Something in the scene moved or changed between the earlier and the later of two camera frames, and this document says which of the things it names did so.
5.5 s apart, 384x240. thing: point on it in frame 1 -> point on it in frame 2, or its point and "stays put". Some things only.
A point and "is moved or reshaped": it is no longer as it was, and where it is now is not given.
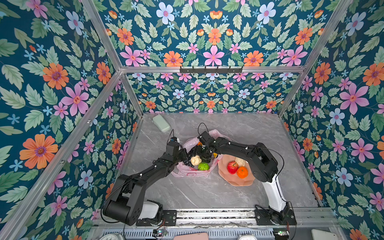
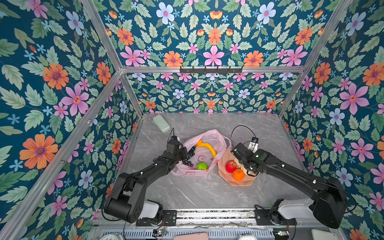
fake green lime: [203, 166] stays put
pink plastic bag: [183, 170] stays put
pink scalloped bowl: [233, 179] stays put
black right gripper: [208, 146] -> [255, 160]
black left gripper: [183, 151] stays put
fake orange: [242, 172] is moved or reshaped
